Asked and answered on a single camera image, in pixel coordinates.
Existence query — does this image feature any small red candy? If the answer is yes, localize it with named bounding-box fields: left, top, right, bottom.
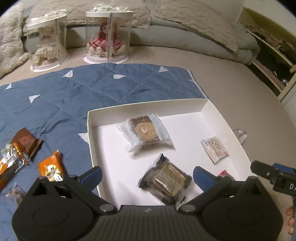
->
left=219, top=170, right=235, bottom=181

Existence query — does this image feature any white cookie snack packet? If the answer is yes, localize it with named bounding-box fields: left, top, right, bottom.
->
left=201, top=136, right=229, bottom=164

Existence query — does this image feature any dark foil cake packet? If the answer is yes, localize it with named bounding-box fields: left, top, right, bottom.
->
left=138, top=154, right=192, bottom=205

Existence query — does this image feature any small clear candy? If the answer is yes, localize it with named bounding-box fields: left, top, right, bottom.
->
left=6, top=183, right=26, bottom=206

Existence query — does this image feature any brown foil snack packet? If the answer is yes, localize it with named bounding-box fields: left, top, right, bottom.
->
left=11, top=128, right=43, bottom=159

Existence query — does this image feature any orange barcode snack packet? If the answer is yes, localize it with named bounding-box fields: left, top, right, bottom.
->
left=0, top=142, right=29, bottom=191

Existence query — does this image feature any clear round pastry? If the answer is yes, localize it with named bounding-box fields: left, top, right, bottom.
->
left=116, top=113, right=174, bottom=153

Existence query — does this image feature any person's hand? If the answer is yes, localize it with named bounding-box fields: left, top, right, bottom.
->
left=286, top=206, right=295, bottom=235

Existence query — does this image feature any white cardboard tray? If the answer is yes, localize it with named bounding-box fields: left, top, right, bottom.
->
left=87, top=99, right=251, bottom=207

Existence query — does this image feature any blue quilted triangle mat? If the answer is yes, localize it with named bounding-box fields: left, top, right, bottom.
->
left=1, top=63, right=206, bottom=240

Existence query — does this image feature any wooden right shelf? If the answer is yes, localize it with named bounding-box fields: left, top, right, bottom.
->
left=237, top=7, right=295, bottom=101

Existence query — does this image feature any white fluffy pillow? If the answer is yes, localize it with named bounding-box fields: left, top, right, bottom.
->
left=1, top=3, right=29, bottom=77

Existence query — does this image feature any white doll display case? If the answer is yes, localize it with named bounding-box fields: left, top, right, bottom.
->
left=26, top=9, right=70, bottom=72

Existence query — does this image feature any red doll display case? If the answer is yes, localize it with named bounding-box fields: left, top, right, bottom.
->
left=83, top=3, right=133, bottom=64

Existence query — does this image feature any beige right pillow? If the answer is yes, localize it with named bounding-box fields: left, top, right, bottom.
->
left=156, top=1, right=238, bottom=52

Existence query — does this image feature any beige pillow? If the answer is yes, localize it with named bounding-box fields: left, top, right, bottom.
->
left=156, top=1, right=238, bottom=52
left=23, top=0, right=152, bottom=31

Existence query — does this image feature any beige left pillow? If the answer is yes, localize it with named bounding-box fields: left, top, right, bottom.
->
left=23, top=0, right=152, bottom=31

